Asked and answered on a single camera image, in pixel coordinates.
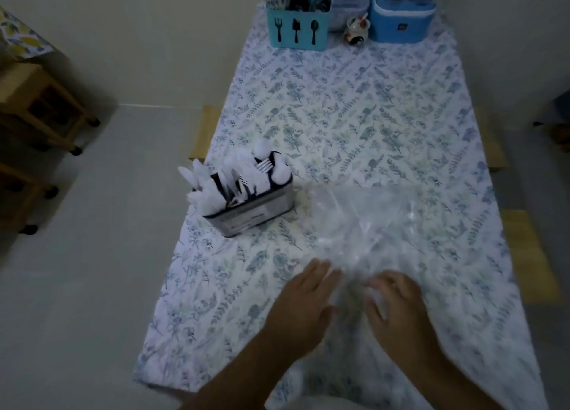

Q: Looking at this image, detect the person's left hand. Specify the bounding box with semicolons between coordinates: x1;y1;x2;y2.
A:
260;258;344;357

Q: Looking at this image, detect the person's right hand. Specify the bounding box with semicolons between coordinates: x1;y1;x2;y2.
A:
364;270;439;370

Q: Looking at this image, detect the clear plastic bag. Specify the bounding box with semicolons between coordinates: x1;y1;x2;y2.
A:
306;181;430;322

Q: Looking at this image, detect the steel cutlery caddy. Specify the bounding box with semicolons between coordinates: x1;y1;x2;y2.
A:
200;153;296;239

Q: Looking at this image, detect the bunch of white plastic cutlery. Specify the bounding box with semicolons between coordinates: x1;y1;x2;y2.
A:
177;137;291;213

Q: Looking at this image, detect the person's left forearm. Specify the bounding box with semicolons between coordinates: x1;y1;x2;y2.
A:
178;333;303;410

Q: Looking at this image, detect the blue lidded container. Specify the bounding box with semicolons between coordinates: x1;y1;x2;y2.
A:
368;0;438;44

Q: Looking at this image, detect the wooden stool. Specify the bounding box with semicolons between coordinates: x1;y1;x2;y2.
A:
0;62;101;156
501;209;563;304
189;105;223;164
0;162;59;236

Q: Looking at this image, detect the blue floral tablecloth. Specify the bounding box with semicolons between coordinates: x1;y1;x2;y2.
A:
133;2;549;410

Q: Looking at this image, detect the teal utensil holder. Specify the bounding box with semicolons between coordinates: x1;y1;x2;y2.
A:
265;0;333;51

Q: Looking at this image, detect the small white ceramic figurine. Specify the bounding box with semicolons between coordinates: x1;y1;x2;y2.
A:
343;13;371;46

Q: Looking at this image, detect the clear plastic container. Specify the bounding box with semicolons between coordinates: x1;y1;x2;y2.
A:
328;0;371;33

